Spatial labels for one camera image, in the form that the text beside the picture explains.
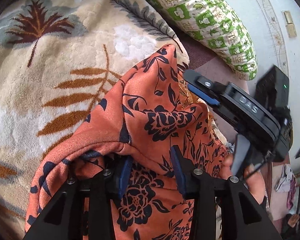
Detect orange floral print top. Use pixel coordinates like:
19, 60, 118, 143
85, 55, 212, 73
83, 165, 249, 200
25, 44, 229, 239

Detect cream leaf-pattern fleece blanket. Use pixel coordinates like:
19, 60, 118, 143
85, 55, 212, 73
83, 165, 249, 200
0, 0, 189, 239

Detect right hand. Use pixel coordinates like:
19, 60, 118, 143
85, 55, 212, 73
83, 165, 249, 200
219, 154, 266, 204

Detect black camera box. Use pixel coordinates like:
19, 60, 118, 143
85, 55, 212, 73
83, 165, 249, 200
254, 65, 289, 111

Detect green white patterned pillow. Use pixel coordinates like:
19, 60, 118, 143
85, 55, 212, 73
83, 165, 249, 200
146, 0, 258, 81

